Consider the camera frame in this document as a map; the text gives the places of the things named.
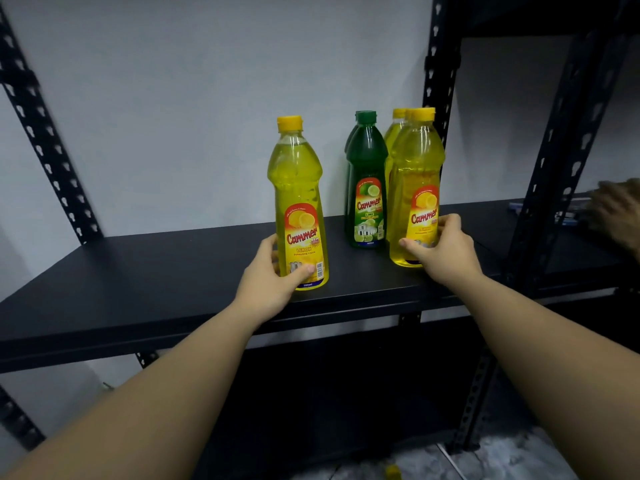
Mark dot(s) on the person's right hand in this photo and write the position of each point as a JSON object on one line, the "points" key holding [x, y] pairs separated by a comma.
{"points": [[452, 259]]}

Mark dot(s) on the person's left hand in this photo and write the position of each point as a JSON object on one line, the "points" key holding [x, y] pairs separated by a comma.
{"points": [[265, 289]]}

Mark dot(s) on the yellow dish soap bottle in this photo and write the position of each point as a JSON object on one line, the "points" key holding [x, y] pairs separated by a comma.
{"points": [[392, 139], [415, 159], [295, 169]]}

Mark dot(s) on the black metal shelving rack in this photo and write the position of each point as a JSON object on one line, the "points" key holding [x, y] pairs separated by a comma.
{"points": [[480, 214], [150, 279]]}

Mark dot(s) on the green dish soap bottle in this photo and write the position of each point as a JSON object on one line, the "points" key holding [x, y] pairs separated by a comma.
{"points": [[348, 144], [366, 154]]}

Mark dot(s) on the group of bottles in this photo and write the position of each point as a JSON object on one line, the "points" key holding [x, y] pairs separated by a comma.
{"points": [[392, 472]]}

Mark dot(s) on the person's left forearm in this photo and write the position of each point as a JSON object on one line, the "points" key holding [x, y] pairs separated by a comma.
{"points": [[150, 404]]}

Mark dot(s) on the person's right forearm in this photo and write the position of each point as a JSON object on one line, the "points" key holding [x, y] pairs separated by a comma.
{"points": [[550, 369]]}

